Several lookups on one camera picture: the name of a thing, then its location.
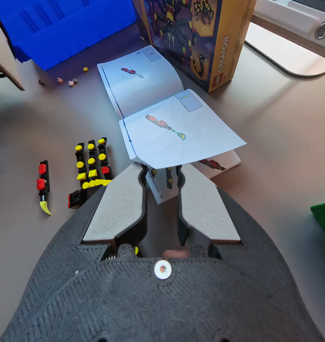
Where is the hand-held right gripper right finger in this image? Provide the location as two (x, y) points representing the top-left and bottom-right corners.
(175, 163), (242, 247)

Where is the blue plastic bin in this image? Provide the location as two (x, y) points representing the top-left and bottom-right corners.
(0, 0), (137, 71)

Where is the lego set cardboard box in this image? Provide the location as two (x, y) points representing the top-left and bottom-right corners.
(132, 0), (258, 93)

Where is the lego instruction booklet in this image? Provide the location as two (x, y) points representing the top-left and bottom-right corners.
(97, 45), (247, 205)

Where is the red black lego leg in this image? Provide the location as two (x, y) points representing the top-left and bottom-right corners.
(36, 160), (52, 215)

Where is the black yellow lego spider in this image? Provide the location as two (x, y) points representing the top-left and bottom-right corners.
(68, 137), (115, 209)

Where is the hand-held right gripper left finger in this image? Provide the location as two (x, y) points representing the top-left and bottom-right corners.
(82, 163), (148, 246)

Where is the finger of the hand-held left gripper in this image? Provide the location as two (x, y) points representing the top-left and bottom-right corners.
(0, 19), (26, 92)

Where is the silver monitor stand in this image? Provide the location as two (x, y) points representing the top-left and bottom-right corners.
(245, 22), (325, 78)

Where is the white frame with metal disc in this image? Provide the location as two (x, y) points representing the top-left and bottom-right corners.
(253, 0), (325, 40)

